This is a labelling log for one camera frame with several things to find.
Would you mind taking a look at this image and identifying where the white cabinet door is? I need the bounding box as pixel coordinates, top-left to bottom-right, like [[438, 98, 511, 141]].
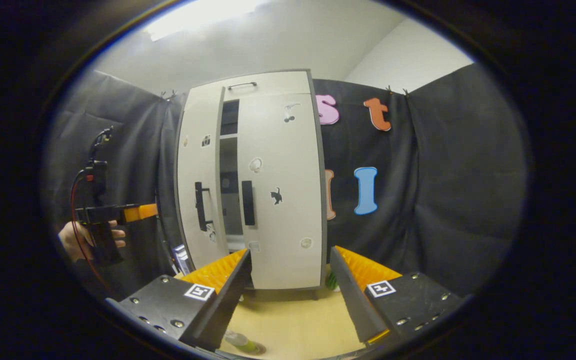
[[175, 87, 229, 271], [237, 92, 325, 291]]

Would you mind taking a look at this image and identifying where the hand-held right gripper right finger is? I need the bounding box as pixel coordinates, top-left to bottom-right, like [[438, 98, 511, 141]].
[[329, 246, 464, 346]]

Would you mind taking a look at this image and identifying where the red cable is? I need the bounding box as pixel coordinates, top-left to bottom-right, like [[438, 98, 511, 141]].
[[69, 169, 116, 298]]

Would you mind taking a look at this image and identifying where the white cabinet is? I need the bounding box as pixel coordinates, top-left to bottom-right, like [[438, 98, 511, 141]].
[[174, 69, 329, 301]]

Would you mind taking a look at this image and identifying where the small white object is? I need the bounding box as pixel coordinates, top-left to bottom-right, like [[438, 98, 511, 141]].
[[173, 244, 192, 275]]

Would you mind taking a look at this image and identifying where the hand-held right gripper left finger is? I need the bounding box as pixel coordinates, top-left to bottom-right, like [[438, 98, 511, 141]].
[[105, 248, 253, 352]]

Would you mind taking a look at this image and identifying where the green label drink bottle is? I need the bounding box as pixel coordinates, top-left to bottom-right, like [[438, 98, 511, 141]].
[[224, 329, 260, 354]]

